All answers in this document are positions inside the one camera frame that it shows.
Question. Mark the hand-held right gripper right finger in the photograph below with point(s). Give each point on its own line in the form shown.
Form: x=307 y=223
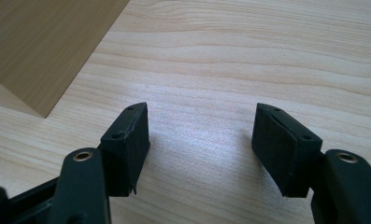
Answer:
x=282 y=146

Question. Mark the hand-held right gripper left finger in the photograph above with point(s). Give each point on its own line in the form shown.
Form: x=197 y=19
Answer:
x=127 y=149

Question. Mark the wooden tea box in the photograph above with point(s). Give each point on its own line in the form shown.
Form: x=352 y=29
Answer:
x=39 y=46

